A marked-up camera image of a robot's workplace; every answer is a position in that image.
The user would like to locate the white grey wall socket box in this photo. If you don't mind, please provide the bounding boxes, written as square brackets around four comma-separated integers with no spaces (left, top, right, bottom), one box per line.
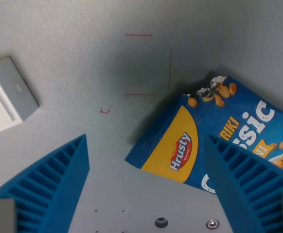
[0,56,40,138]

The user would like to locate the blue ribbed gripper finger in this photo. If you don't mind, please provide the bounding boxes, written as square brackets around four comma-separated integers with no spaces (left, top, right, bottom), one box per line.
[204,133,283,233]
[0,133,90,233]

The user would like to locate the blue Hrusty peanut snack bag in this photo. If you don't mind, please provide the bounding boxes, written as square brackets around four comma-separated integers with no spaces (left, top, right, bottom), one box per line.
[124,75,283,195]

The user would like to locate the silver table screw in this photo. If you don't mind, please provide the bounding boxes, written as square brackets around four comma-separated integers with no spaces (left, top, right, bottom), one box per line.
[206,218,220,230]

